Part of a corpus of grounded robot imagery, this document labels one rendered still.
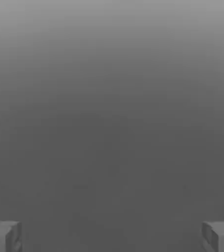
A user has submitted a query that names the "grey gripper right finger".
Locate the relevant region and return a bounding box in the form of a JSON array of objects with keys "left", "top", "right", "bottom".
[{"left": 201, "top": 220, "right": 224, "bottom": 252}]

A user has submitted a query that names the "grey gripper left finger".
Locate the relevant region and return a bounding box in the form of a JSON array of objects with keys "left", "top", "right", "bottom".
[{"left": 0, "top": 220, "right": 23, "bottom": 252}]

